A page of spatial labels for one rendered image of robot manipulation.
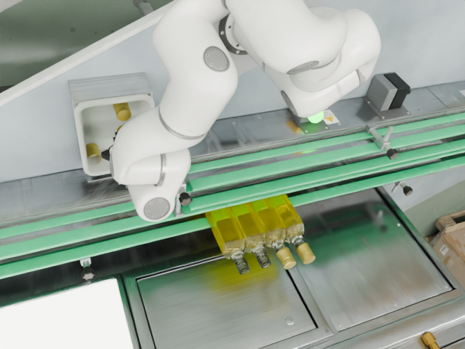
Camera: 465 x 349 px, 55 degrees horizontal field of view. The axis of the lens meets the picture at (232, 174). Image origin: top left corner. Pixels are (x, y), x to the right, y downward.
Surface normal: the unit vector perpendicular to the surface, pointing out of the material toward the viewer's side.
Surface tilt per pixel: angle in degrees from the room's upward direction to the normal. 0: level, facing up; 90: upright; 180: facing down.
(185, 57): 67
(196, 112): 31
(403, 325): 90
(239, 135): 90
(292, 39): 54
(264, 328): 90
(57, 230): 90
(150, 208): 16
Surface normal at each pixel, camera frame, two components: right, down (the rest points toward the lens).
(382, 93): -0.92, 0.19
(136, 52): 0.37, 0.70
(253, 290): 0.11, -0.69
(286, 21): -0.11, -0.15
